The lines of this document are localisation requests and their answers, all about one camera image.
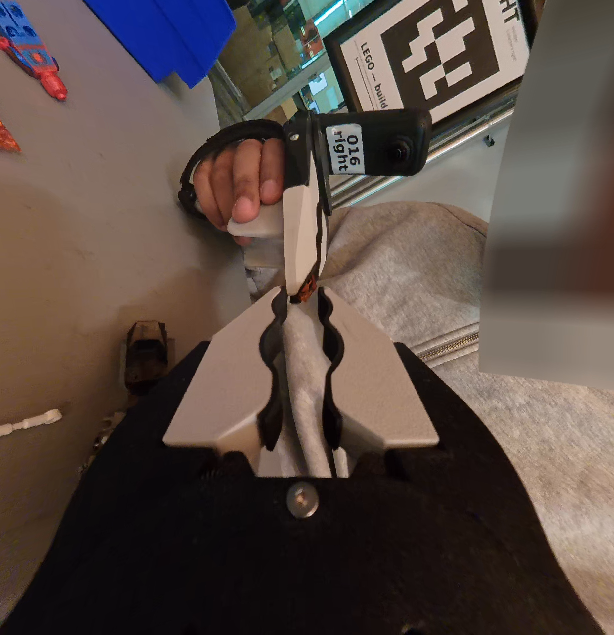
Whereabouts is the white lego chain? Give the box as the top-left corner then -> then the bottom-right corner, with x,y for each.
0,409 -> 63,441

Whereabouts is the blue red lego figure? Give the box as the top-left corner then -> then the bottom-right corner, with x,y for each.
0,0 -> 69,102

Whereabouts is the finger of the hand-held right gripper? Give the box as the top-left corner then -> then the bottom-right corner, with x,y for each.
282,163 -> 322,298
309,217 -> 331,289

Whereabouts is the black lego motorcycle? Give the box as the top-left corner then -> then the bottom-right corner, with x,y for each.
78,320 -> 178,478

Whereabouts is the small black lego assembly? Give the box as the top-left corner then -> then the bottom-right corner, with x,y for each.
289,277 -> 319,305

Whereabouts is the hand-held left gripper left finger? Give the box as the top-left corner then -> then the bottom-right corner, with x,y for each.
163,285 -> 290,477

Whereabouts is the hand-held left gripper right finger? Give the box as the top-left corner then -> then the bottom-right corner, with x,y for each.
316,286 -> 440,478

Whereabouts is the plain blue storage bin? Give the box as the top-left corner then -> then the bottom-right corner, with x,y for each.
83,0 -> 237,90

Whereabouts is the person's right hand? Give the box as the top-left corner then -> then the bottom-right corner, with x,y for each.
194,138 -> 286,247

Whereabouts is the orange crystal lego piece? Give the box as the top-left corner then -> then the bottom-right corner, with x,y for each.
0,111 -> 22,153

